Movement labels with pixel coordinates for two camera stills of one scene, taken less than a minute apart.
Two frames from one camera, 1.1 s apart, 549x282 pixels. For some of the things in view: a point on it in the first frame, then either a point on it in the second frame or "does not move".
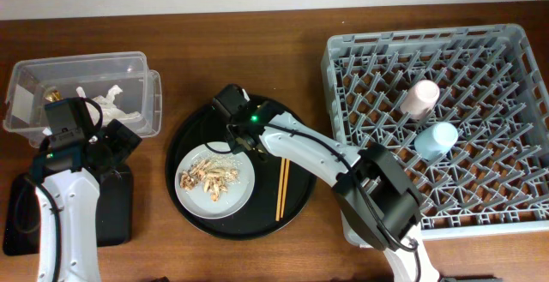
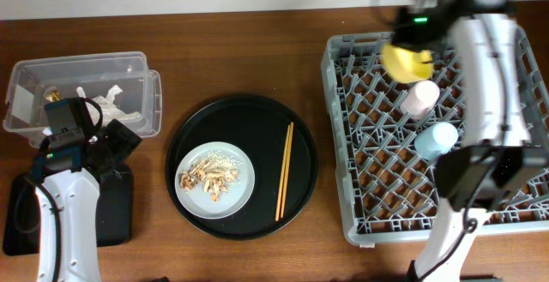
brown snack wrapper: x=55 y=95 does not move
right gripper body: x=235 y=140 to x=420 y=31
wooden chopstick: x=285 y=187 does not move
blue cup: x=436 y=141 does not move
